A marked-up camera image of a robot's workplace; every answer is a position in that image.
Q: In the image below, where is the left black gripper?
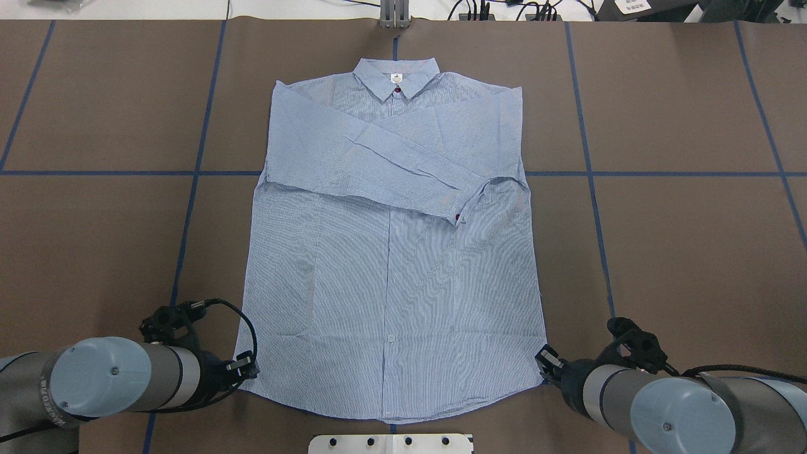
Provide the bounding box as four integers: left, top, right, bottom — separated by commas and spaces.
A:
197, 352, 260, 405

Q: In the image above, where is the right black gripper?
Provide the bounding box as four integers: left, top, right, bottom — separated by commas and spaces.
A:
535, 344, 596, 419

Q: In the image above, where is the blue striped button shirt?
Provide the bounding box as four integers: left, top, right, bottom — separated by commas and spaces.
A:
236, 59, 547, 424

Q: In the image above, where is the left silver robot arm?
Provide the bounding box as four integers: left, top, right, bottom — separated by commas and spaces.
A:
1, 337, 259, 453

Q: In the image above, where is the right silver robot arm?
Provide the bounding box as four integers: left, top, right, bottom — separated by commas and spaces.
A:
536, 345, 806, 453

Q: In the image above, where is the black equipment box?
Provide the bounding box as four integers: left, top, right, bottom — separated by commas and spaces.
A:
596, 1, 699, 23

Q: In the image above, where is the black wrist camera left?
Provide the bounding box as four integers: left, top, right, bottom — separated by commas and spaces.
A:
139, 301, 207, 352

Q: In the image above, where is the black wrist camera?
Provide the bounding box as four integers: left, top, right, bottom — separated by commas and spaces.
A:
607, 317, 677, 375
139, 301, 207, 352

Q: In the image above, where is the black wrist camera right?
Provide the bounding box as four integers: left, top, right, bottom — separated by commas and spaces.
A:
607, 317, 677, 375

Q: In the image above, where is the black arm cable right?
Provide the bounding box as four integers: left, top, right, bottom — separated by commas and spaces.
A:
665, 363, 807, 387

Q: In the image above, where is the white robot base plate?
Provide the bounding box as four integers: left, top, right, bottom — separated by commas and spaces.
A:
308, 433, 475, 453

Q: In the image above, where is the black cable bundle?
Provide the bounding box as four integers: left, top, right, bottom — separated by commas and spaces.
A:
446, 0, 596, 22

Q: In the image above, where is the grey aluminium frame post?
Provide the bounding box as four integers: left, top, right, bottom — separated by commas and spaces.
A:
380, 0, 411, 30

